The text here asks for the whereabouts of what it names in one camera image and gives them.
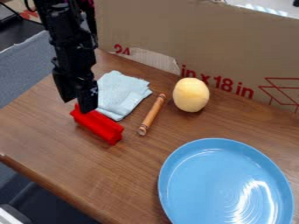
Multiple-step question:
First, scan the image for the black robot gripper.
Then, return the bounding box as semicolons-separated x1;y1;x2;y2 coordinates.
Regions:
51;38;99;114

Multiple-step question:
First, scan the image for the grey fabric panel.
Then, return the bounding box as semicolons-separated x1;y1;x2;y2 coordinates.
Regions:
0;31;55;109

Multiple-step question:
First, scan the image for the blue round plate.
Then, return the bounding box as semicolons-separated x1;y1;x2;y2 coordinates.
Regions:
158;138;295;224

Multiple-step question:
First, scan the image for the red plastic block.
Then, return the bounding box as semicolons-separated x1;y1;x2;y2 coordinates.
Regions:
70;105;124;145

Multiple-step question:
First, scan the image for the yellow potato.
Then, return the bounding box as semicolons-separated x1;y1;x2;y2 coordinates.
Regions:
172;78;210;113

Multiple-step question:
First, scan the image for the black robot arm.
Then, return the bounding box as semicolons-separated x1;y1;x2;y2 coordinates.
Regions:
34;0;99;114

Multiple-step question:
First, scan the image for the light blue cloth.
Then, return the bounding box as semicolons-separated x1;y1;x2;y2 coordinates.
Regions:
98;71;152;121

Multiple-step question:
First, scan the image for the brown cardboard box wall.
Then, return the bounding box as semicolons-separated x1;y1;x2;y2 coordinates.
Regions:
95;0;299;115

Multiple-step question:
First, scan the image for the orange crayon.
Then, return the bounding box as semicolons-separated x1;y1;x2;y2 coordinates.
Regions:
138;93;166;136

